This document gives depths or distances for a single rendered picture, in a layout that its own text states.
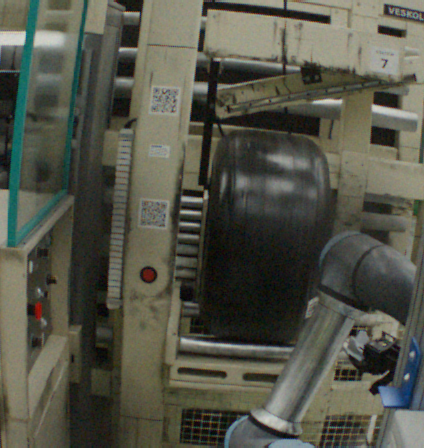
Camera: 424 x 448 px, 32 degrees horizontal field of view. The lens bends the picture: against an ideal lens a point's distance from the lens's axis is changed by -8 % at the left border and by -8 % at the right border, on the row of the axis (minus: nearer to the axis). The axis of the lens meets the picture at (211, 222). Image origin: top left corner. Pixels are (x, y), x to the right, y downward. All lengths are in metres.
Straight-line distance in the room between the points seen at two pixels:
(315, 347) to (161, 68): 0.86
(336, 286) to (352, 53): 0.99
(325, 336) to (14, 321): 0.59
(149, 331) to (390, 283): 0.91
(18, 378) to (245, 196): 0.73
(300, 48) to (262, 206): 0.59
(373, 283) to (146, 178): 0.82
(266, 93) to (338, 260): 1.02
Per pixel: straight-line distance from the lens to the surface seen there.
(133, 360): 2.16
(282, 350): 2.06
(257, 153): 1.94
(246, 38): 2.25
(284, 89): 2.40
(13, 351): 1.49
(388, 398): 1.11
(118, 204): 2.05
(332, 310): 1.47
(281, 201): 1.87
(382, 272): 1.38
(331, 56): 2.27
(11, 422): 1.57
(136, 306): 2.10
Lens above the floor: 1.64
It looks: 12 degrees down
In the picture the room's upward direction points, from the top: 6 degrees clockwise
